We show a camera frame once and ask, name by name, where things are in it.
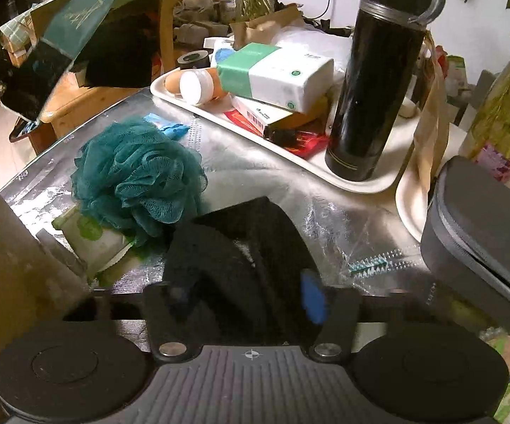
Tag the teal bottle brush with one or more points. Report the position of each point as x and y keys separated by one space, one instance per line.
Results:
x=369 y=267

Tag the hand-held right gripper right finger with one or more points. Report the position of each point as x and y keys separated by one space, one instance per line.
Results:
x=314 y=296

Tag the wooden chair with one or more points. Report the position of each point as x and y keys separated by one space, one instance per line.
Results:
x=87 y=101

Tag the green white tissue pack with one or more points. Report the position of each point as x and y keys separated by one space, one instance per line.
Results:
x=272 y=75

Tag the white red carton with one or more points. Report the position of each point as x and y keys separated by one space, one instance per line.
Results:
x=259 y=115

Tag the white plastic tray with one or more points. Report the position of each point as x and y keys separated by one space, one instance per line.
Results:
x=369 y=185

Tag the orange oval object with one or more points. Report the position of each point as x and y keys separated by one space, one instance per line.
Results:
x=173 y=83

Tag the black cloth on chair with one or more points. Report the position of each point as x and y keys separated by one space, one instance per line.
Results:
x=122 y=53

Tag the green white soap packet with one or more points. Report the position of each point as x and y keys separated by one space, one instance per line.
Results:
x=91 y=238

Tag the white tube with blue label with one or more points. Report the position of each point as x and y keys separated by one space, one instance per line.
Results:
x=222 y=55

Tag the brown paper bag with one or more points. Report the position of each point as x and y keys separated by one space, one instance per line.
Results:
x=264 y=26

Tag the white plastic package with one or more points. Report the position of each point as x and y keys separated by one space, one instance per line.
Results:
x=312 y=39

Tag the grey zip case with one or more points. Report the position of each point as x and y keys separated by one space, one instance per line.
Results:
x=471 y=229

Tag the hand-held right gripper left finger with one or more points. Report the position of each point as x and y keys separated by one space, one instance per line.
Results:
x=166 y=313

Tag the blue plastic packet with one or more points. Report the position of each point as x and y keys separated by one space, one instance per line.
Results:
x=171 y=130

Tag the white plate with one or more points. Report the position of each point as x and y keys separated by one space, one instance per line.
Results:
x=407 y=203

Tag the tan paper bag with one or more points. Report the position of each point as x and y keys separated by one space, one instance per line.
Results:
x=431 y=119

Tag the teal bath loofah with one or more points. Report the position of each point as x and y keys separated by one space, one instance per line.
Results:
x=136 y=176

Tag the white round jar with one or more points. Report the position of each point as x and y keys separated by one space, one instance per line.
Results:
x=195 y=87

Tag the silver foil table cover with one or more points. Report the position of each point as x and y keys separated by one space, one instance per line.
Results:
x=259 y=172

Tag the black tape roll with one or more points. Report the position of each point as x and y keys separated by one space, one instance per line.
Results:
x=193 y=58

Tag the black knit cloth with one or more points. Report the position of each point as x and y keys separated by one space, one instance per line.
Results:
x=237 y=265

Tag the black thermos bottle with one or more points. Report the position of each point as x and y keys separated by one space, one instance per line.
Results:
x=369 y=97

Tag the red packet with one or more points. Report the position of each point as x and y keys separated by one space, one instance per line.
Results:
x=308 y=143

